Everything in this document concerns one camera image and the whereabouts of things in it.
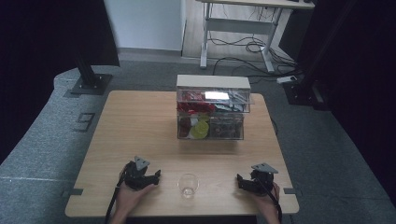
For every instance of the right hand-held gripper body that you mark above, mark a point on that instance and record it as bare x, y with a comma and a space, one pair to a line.
262, 179

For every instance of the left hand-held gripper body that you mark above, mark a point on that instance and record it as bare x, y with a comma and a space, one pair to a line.
136, 179

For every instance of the clear glass cup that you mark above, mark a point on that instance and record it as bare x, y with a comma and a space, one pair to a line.
188, 185

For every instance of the pile of dark brown pieces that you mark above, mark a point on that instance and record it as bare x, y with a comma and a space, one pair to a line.
226, 126

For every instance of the clear acrylic drawer box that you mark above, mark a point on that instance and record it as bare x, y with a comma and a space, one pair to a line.
213, 107

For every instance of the person's left hand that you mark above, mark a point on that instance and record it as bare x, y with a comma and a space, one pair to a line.
130, 197

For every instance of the person's right hand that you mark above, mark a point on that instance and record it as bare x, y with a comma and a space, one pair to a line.
266, 202

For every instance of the dark red dried pieces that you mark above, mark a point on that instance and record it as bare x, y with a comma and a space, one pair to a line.
184, 126

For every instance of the yellow-green round slices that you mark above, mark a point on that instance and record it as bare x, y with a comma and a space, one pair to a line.
200, 129

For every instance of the pile of grey packets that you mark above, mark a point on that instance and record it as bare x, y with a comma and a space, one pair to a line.
232, 104

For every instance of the dark floor socket plate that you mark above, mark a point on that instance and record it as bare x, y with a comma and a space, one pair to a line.
84, 121

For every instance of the pile of red packets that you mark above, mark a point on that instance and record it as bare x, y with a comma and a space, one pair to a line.
194, 104

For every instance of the white power strip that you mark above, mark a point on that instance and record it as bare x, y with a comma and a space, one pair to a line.
286, 79

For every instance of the dark curtain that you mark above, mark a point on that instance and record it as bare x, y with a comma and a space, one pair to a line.
46, 46
367, 93

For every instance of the black stand with base plate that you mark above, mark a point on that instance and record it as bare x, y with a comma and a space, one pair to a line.
306, 90
90, 79

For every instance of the white metal frame desk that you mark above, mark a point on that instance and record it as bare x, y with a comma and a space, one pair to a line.
239, 25

